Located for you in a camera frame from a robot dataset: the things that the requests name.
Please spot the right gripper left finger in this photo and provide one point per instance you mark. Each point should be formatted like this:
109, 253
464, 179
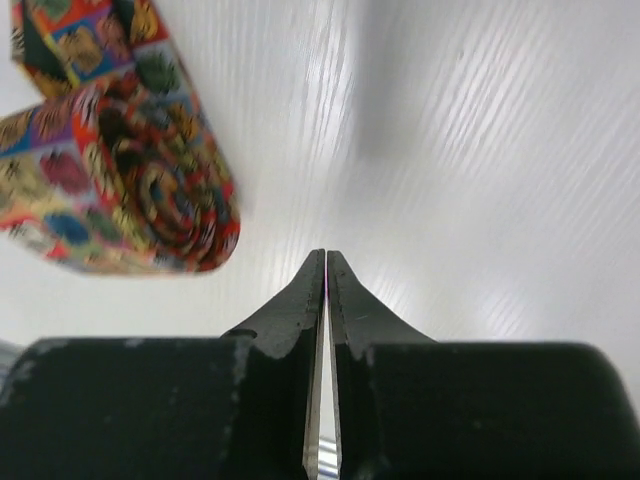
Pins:
243, 405

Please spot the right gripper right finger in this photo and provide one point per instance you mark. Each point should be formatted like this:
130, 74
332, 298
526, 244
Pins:
410, 407

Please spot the colourful patterned tie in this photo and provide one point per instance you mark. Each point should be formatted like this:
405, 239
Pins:
117, 171

